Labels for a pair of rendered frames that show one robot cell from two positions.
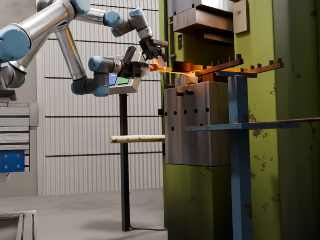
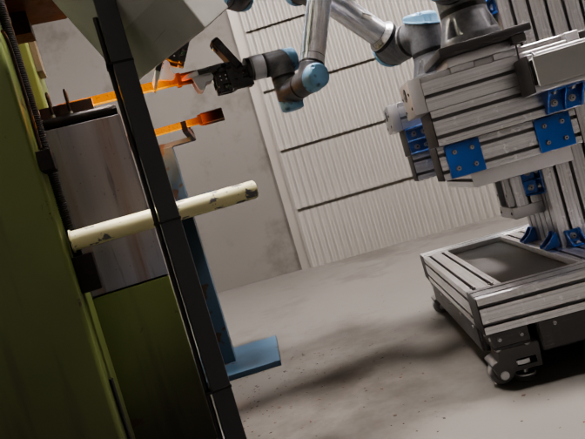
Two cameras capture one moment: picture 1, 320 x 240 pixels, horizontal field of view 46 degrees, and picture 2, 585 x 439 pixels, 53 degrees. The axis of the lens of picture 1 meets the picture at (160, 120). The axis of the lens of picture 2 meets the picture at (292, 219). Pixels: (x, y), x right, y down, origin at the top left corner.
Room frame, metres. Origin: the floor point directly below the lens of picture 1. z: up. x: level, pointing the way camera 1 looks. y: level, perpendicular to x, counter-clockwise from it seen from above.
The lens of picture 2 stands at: (3.54, 0.93, 0.59)
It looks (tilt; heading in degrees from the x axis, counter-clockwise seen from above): 3 degrees down; 204
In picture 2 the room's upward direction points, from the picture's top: 16 degrees counter-clockwise
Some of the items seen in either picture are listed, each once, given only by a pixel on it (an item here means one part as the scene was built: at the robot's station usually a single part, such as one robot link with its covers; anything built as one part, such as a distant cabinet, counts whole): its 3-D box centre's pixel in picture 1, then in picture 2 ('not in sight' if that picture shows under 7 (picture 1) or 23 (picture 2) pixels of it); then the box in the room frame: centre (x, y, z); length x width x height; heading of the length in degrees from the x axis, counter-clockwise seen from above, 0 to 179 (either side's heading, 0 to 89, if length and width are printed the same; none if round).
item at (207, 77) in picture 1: (215, 78); not in sight; (2.08, -0.31, 0.95); 0.12 x 0.09 x 0.07; 128
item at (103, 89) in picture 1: (98, 85); (291, 91); (1.81, 0.29, 0.89); 0.11 x 0.08 x 0.11; 55
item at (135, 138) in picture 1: (140, 138); (167, 213); (2.39, 0.13, 0.62); 0.44 x 0.05 x 0.05; 128
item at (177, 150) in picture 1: (219, 125); (46, 225); (2.27, -0.36, 0.69); 0.56 x 0.38 x 0.45; 128
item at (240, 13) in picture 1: (240, 17); (34, 50); (2.01, -0.45, 1.27); 0.09 x 0.02 x 0.17; 38
